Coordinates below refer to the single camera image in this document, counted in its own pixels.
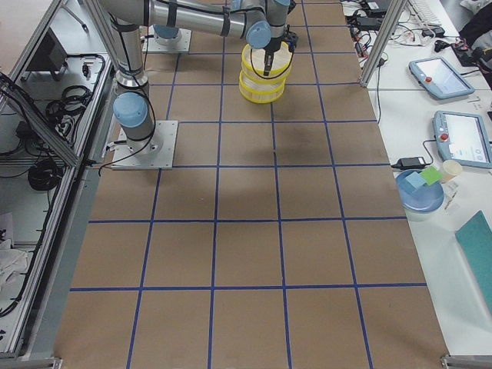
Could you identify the near teach pendant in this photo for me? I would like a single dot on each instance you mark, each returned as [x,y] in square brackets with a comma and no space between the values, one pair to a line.
[462,137]

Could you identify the teach pendant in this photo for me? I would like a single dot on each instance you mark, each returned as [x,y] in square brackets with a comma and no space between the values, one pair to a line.
[462,137]
[439,78]

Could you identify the black power adapter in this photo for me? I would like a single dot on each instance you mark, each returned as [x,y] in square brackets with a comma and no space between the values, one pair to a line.
[410,163]

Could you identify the blue plate on desk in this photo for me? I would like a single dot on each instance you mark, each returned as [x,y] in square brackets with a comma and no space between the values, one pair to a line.
[416,194]

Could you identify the aluminium side frame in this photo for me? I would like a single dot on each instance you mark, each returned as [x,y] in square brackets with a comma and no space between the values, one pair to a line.
[56,94]

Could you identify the green sticky note block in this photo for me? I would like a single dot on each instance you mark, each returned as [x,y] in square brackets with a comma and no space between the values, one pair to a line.
[430,175]

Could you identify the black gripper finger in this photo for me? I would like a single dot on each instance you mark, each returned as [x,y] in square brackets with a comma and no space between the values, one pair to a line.
[268,62]

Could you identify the aluminium frame post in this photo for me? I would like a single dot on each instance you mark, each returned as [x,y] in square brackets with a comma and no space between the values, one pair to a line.
[386,30]

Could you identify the teal board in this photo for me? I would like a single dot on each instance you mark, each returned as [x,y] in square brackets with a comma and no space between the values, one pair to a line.
[474,238]

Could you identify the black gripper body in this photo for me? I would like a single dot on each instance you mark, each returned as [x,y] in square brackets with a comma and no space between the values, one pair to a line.
[274,45]

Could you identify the beige cup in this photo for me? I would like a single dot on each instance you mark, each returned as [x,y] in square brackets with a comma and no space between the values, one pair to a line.
[449,170]

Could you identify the far teach pendant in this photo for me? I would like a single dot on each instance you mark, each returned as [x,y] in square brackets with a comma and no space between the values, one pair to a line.
[439,78]

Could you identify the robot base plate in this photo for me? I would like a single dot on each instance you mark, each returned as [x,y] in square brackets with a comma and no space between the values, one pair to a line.
[178,45]
[159,153]

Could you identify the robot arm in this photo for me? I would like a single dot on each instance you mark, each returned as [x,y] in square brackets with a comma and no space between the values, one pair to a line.
[133,113]
[262,24]

